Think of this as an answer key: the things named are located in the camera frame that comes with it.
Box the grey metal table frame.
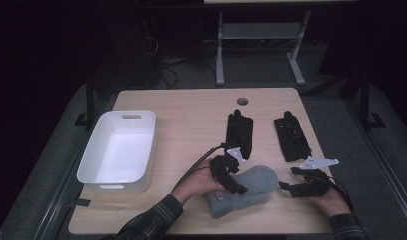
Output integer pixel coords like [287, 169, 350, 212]
[215, 9, 312, 87]

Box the black tape strip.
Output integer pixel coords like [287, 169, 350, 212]
[73, 197, 92, 208]

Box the left hand-held gripper cable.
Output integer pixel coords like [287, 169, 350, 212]
[175, 143, 229, 189]

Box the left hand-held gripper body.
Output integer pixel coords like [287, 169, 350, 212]
[208, 146, 247, 193]

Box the person's right hand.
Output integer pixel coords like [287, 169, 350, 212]
[307, 187, 353, 218]

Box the person's left hand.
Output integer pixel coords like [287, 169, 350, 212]
[172, 159, 226, 205]

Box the right hand-held gripper cable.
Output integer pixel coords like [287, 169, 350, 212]
[325, 174, 355, 213]

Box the black sock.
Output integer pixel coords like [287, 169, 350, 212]
[225, 109, 255, 161]
[273, 110, 313, 164]

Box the hand-held gripper cable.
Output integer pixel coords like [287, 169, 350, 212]
[325, 174, 355, 213]
[175, 143, 229, 189]

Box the black metal stand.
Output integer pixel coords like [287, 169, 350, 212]
[73, 71, 96, 132]
[357, 68, 386, 130]

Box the bundle of floor cables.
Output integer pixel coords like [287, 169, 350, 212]
[142, 34, 216, 90]

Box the grey fleece mitten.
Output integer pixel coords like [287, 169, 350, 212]
[231, 164, 281, 198]

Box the grey sock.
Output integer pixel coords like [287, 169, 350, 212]
[205, 189, 271, 220]

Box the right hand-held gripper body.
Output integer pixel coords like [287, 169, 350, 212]
[292, 156, 340, 197]

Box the white plastic bin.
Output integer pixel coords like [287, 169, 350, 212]
[76, 110, 157, 195]

